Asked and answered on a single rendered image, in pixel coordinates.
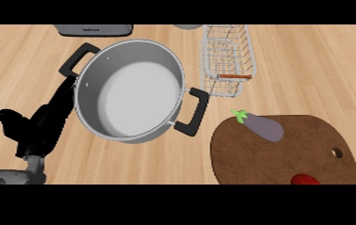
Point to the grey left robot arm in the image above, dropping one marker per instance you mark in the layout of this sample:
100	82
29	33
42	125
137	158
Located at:
27	172

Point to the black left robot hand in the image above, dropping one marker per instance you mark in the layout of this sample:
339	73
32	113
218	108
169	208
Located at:
44	122

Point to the purple eggplant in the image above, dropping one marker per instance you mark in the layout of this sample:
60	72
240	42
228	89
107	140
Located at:
265	126

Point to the grey round object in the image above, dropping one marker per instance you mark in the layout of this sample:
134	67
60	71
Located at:
188	26

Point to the grey appliance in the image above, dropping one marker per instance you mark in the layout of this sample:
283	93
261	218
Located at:
92	30

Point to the brown round cutting board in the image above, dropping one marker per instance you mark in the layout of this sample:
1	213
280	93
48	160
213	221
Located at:
278	156

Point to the red tomato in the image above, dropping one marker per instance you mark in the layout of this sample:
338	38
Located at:
304	180

